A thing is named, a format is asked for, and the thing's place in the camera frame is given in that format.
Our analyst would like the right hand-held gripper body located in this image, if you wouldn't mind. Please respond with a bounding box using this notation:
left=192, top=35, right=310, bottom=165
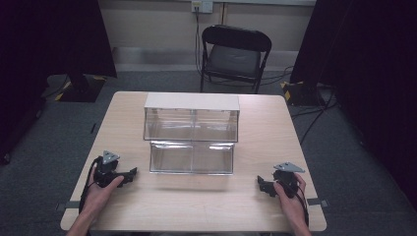
left=273, top=161, right=306, bottom=200

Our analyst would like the black folding chair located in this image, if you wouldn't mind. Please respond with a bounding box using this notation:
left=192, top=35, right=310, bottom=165
left=199, top=24, right=273, bottom=95

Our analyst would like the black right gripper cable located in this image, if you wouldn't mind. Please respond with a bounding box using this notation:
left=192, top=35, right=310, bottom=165
left=288, top=183, right=311, bottom=228

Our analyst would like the person's left hand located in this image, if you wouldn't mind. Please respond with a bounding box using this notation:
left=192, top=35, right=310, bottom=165
left=82, top=166, right=125, bottom=219

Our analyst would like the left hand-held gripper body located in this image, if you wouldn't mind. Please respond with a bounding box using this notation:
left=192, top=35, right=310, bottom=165
left=93, top=149, right=124, bottom=189

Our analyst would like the dark curtain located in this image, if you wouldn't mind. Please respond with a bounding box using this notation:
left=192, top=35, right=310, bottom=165
left=0, top=0, right=118, bottom=166
left=289, top=0, right=417, bottom=212

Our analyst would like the grey table strap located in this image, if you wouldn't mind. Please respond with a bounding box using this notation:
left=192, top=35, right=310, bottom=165
left=54, top=200, right=82, bottom=211
left=306, top=198, right=329, bottom=208

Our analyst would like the person's right hand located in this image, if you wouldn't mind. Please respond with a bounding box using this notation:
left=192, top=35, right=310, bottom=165
left=274, top=173, right=309, bottom=224

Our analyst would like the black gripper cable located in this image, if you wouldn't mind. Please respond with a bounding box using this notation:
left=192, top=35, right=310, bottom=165
left=78, top=155, right=103, bottom=214
left=288, top=183, right=311, bottom=228

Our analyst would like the black floor cable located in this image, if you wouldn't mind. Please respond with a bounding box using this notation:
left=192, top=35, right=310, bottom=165
left=260, top=65, right=295, bottom=87
left=290, top=88, right=339, bottom=146

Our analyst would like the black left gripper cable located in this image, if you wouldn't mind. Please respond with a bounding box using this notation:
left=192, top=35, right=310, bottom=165
left=78, top=155, right=103, bottom=214

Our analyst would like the white wall socket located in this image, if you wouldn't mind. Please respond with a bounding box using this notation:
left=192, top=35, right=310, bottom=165
left=191, top=0, right=214, bottom=15

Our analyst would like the clear plastic drawer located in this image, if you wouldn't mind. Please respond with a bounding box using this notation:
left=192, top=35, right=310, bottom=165
left=144, top=107, right=239, bottom=143
left=149, top=140, right=236, bottom=176

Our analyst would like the white drawer cabinet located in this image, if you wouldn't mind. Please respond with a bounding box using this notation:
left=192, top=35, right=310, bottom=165
left=143, top=91, right=241, bottom=144

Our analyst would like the black power cable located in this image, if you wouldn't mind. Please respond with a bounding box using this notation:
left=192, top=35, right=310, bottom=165
left=194, top=5, right=205, bottom=77

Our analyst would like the black stand base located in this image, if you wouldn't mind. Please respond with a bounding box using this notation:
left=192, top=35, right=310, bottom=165
left=40, top=73, right=108, bottom=103
left=279, top=80, right=327, bottom=107

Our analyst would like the grey wall skirting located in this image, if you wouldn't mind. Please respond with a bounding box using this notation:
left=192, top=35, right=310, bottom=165
left=111, top=46, right=300, bottom=73

